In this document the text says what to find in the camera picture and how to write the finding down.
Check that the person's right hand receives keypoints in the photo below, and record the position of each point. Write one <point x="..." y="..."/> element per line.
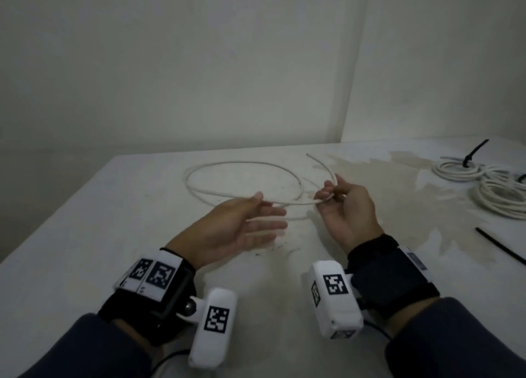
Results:
<point x="351" y="215"/>

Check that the person's left hand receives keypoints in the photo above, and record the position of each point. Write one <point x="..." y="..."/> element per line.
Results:
<point x="217" y="232"/>

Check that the person's right thumb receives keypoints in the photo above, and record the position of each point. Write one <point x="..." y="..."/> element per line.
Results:
<point x="341" y="181"/>

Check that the person's left middle finger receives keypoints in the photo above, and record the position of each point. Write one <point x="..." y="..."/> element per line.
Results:
<point x="269" y="226"/>

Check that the person's left thumb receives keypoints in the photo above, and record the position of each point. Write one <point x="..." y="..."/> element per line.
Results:
<point x="248" y="198"/>

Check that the person's right forearm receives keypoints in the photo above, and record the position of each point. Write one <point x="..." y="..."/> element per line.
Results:
<point x="456" y="340"/>

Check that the person's left forearm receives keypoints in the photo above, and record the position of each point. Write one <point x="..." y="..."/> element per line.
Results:
<point x="86" y="349"/>

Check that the small white marker plate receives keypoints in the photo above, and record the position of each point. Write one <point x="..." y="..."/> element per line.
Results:
<point x="414" y="259"/>

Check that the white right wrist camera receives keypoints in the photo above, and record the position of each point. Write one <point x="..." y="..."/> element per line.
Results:
<point x="335" y="299"/>

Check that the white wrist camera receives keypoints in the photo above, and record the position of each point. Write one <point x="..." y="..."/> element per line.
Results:
<point x="213" y="328"/>
<point x="335" y="299"/>

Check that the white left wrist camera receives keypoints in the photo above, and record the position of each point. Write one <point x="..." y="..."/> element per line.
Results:
<point x="213" y="328"/>

